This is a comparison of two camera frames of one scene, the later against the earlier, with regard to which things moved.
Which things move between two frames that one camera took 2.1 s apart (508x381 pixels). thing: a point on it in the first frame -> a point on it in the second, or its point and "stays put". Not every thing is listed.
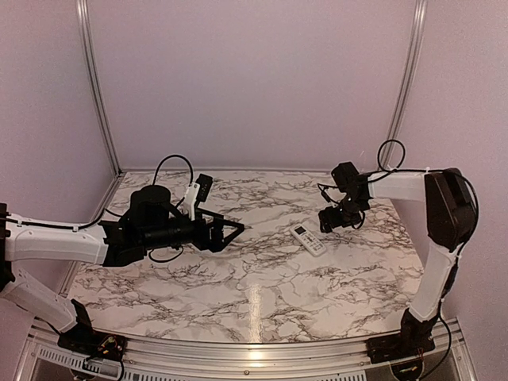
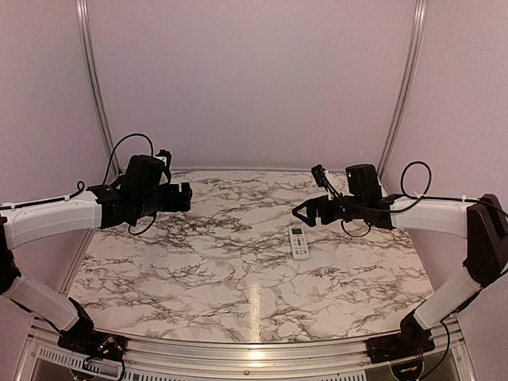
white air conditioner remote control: (309, 240) -> (300, 251)
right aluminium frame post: (409, 80) stays put
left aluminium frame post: (83, 23) stays put
